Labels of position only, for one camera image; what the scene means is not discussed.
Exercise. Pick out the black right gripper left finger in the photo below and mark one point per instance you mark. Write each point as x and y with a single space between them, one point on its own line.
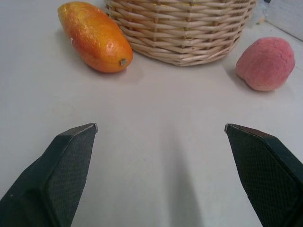
54 179

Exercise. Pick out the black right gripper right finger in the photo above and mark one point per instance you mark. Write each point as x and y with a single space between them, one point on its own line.
265 175

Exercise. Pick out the orange mango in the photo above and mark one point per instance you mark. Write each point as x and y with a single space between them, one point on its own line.
94 37

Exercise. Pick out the pink peach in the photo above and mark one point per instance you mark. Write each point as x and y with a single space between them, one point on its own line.
266 65

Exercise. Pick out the woven wicker basket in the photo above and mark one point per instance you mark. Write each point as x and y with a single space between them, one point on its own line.
182 30

